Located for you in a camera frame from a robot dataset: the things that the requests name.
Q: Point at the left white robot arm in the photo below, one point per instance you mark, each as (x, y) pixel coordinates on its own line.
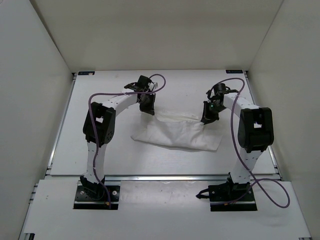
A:
(100, 122)

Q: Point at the left blue corner label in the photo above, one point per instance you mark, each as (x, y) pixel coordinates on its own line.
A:
(86, 73)

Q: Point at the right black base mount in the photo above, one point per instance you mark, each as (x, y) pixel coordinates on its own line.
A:
(230, 196)

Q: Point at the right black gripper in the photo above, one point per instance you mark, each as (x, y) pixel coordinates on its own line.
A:
(208, 117)

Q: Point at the white pleated skirt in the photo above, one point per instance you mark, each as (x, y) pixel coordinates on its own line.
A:
(177, 130)

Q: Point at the silver aluminium rail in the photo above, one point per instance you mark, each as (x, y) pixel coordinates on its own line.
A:
(166, 178)

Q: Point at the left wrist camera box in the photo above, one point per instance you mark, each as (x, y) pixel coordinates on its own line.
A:
(153, 87)

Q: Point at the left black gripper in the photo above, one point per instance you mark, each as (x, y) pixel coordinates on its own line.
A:
(148, 109)

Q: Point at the right blue corner label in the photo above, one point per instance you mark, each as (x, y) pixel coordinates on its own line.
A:
(234, 71)

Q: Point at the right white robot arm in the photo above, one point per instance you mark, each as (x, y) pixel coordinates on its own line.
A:
(255, 129)

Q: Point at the blue corner label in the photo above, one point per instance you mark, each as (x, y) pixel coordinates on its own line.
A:
(234, 71)
(86, 73)

